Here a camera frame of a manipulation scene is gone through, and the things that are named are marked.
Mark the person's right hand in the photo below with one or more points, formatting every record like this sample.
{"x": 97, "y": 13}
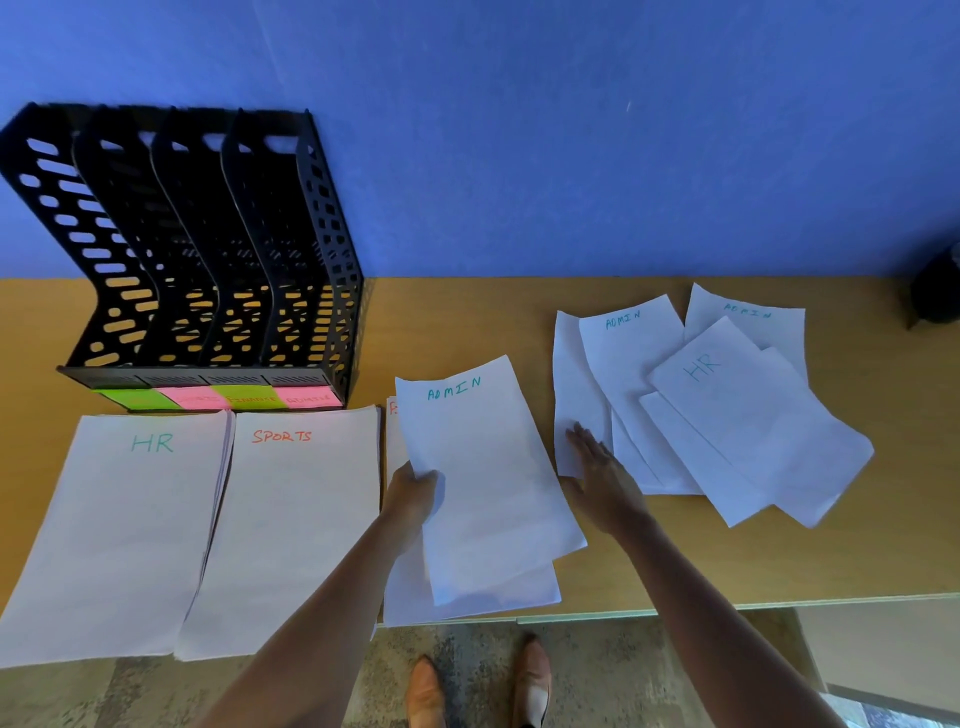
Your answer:
{"x": 609, "y": 491}

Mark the person's left hand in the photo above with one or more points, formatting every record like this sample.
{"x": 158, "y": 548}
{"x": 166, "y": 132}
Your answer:
{"x": 407, "y": 499}

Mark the person's left thumb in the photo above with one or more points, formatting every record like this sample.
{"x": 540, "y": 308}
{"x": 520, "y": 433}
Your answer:
{"x": 425, "y": 480}

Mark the person's right thumb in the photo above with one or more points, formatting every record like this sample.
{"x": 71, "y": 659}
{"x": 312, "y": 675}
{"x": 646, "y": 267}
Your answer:
{"x": 576, "y": 489}

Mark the person's left forearm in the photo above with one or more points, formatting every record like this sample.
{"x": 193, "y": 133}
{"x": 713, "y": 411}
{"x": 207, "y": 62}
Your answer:
{"x": 315, "y": 645}

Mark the person's right forearm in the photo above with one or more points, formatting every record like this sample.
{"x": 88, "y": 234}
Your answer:
{"x": 712, "y": 630}

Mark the blank white paper sheet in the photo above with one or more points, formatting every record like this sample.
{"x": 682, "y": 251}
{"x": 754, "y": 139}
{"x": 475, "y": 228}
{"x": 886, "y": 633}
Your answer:
{"x": 577, "y": 382}

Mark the paper stack partly covered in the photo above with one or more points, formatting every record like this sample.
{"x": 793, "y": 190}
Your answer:
{"x": 409, "y": 600}

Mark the white sheet small teal lettering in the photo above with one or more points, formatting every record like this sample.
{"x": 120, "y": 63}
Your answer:
{"x": 626, "y": 360}

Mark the bright pink sticky note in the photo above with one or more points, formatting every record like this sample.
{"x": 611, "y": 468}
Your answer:
{"x": 307, "y": 396}

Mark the paper stack orange lettering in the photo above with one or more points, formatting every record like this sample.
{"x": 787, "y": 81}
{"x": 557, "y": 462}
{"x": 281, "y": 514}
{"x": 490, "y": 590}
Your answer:
{"x": 285, "y": 525}

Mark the white sheet large teal lettering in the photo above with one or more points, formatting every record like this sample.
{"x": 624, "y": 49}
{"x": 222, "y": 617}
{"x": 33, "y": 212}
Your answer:
{"x": 757, "y": 427}

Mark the lime green sticky note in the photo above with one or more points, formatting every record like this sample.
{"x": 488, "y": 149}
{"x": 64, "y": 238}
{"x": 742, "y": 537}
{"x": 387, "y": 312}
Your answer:
{"x": 247, "y": 396}

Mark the person's right tan shoe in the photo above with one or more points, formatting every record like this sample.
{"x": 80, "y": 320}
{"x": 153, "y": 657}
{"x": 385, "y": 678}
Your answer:
{"x": 532, "y": 682}

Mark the person's tan shoe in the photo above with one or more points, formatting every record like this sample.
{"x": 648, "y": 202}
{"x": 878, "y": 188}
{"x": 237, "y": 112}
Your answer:
{"x": 532, "y": 682}
{"x": 425, "y": 694}

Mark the person's left tan shoe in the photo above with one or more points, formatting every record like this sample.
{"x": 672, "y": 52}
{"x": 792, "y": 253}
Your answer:
{"x": 425, "y": 694}

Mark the white sheet faint teal lettering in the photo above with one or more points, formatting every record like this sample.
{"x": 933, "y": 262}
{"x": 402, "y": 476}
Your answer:
{"x": 757, "y": 319}

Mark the paper stack teal lettering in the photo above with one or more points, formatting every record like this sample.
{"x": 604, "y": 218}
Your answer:
{"x": 112, "y": 540}

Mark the black plastic file rack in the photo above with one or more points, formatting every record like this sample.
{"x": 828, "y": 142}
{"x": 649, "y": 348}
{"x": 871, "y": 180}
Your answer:
{"x": 187, "y": 225}

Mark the dark round object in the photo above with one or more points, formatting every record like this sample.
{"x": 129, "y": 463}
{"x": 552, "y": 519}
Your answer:
{"x": 937, "y": 289}

